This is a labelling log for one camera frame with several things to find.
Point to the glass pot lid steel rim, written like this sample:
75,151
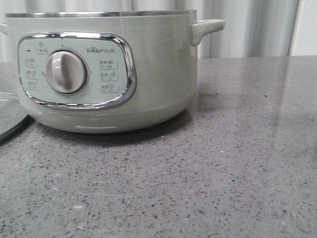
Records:
12,115

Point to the pale green electric cooking pot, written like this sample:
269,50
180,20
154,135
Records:
106,72

